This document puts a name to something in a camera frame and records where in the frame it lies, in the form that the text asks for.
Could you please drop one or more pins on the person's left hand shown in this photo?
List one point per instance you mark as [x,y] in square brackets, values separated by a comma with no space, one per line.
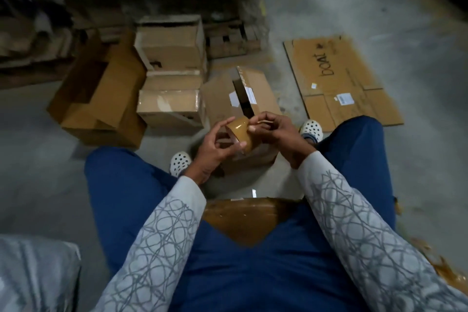
[210,153]

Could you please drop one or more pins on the person's right hand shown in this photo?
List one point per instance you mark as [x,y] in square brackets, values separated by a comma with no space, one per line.
[281,138]

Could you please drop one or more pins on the brown packing tape roll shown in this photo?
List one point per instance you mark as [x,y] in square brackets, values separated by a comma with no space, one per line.
[238,132]

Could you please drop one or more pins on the small cardboard box being taped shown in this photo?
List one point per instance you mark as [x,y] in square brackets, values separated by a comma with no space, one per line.
[168,111]
[263,85]

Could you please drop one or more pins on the brown cardboard sheet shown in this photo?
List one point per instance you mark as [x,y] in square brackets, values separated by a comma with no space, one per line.
[351,59]

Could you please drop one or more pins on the large black-label cardboard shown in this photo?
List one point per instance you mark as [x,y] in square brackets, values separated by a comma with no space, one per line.
[117,96]

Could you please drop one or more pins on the cardboard box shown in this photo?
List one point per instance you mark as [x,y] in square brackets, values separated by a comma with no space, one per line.
[172,48]

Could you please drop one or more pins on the person's left forearm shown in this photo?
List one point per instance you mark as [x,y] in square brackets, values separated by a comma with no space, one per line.
[157,249]

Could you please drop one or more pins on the person's right forearm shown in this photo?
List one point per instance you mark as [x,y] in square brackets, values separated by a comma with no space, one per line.
[373,242]

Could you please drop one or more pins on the person's right white clog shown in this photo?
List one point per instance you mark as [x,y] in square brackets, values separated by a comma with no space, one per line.
[311,130]

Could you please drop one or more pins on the person's white clog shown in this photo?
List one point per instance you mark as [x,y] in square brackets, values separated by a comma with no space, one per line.
[311,130]
[180,163]

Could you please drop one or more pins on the person's left white clog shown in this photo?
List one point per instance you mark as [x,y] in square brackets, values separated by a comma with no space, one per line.
[180,163]

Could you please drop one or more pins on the person's blue trousers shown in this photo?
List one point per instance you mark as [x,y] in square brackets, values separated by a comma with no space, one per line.
[124,198]

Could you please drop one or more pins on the crumpled brown tape scraps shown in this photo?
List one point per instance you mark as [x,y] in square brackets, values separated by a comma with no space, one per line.
[439,264]

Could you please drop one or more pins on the brown plastic-wrapped stool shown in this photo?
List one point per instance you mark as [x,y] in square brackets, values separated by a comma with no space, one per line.
[248,220]

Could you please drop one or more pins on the wooden pallet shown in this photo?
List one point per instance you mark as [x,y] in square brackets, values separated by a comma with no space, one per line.
[234,41]

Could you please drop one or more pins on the white woven sack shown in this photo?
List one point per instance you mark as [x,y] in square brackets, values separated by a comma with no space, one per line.
[36,271]

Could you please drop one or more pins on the pile of grey sacks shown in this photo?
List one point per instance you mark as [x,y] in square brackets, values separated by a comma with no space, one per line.
[29,37]

